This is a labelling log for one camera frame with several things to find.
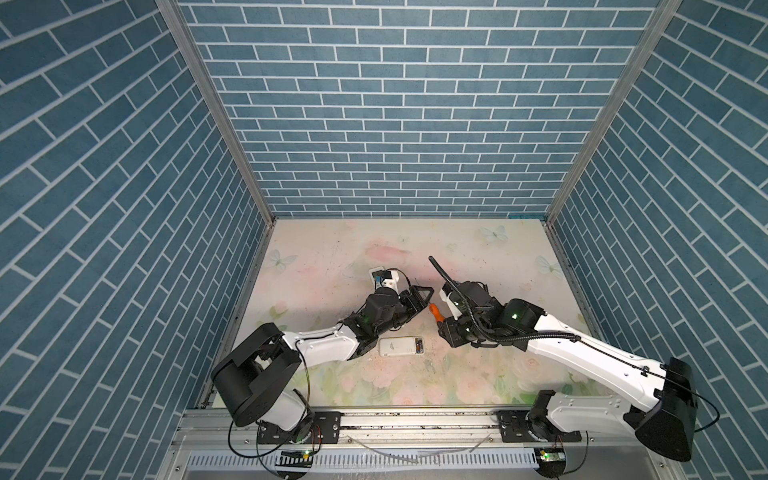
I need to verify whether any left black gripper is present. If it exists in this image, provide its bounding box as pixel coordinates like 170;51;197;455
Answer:
374;285;435;339

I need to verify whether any orange handled screwdriver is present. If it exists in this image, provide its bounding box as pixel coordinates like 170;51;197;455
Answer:
428;303;445;324

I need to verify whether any white remote control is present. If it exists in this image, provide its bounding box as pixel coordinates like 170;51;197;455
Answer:
369;266;384;283
378;336;424;357

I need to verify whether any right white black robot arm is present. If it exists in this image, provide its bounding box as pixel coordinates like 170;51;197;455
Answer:
437;281;698;462

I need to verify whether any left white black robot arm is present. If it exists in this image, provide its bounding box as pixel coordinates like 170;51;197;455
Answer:
211;285;434;432

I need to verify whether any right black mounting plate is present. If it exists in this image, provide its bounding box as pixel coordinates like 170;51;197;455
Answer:
494;409;582;443

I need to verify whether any black mounting plate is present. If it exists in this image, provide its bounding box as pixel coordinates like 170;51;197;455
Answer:
257;410;342;445
494;409;582;443

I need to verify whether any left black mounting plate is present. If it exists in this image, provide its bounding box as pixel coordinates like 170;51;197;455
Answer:
257;410;342;445

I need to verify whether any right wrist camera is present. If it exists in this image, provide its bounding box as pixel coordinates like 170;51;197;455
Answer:
439;284;463;320

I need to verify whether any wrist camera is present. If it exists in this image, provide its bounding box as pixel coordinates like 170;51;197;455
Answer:
439;284;463;320
373;269;400;293

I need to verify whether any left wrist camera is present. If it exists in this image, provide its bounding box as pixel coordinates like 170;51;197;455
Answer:
373;269;400;293

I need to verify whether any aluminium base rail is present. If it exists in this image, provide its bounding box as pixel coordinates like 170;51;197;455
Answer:
157;406;685;479

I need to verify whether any white perforated cable duct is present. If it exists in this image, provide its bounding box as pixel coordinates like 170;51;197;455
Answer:
186;448;539;474

